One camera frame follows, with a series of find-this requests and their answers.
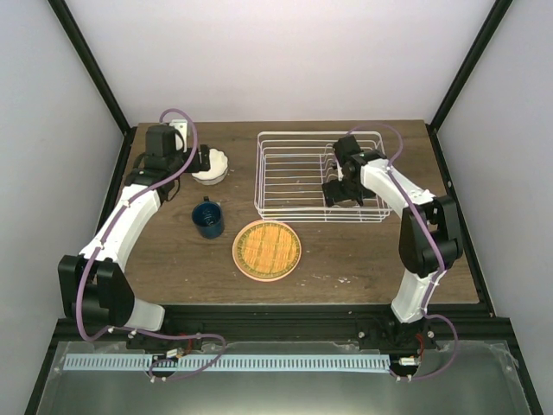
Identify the black front frame rail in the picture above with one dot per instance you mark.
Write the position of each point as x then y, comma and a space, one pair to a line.
371, 326

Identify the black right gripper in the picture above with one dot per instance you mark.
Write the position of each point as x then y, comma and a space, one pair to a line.
338, 196

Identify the blue mug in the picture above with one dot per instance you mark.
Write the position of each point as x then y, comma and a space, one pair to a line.
208, 219

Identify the white scalloped bowl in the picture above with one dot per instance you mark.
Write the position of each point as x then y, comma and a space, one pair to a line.
218, 169

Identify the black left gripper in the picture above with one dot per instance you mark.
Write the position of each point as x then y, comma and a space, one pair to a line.
204, 158

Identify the orange woven pattern plate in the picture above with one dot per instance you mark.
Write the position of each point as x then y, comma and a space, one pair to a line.
266, 250

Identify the black frame post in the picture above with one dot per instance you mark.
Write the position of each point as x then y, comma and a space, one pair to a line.
485, 34
74, 34

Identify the light blue slotted cable duct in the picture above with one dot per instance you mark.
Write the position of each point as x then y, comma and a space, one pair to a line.
349, 363

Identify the white wire dish rack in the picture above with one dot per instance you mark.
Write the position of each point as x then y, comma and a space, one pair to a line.
292, 168

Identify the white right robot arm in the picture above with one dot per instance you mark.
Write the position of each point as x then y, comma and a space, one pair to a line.
430, 232

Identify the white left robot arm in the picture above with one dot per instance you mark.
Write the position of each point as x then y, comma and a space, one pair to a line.
95, 292

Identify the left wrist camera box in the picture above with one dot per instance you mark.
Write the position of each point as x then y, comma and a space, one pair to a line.
181, 133

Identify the black frame post right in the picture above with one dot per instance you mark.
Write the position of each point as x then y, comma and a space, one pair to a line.
485, 34

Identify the black frame post left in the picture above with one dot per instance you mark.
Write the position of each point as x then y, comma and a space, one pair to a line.
74, 34

